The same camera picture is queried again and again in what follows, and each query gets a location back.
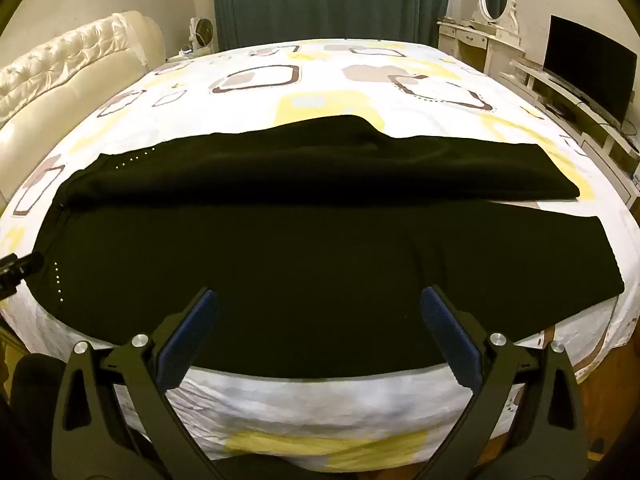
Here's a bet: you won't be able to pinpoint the black flat television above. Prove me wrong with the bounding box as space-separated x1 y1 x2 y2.
542 15 638 126

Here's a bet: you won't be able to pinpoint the white television stand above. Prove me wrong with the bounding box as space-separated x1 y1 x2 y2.
510 57 640 196

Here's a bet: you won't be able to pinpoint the white vanity table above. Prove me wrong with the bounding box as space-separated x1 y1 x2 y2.
437 17 526 78

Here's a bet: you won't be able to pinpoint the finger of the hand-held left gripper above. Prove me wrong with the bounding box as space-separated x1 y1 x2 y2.
0 252 45 297

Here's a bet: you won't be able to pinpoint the black pants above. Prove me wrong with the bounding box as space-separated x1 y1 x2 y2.
31 115 626 378

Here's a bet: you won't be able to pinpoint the cream tufted headboard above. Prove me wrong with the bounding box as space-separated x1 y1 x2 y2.
0 10 166 201

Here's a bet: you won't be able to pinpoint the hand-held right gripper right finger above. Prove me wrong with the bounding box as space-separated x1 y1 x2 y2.
415 285 588 480

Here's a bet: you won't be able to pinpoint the teal curtain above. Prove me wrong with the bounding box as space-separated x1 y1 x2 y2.
210 0 453 53

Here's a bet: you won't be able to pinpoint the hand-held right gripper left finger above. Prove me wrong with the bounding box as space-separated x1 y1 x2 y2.
50 287 221 480

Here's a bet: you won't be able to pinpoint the patterned white bed sheet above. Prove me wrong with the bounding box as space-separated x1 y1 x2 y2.
0 37 640 466

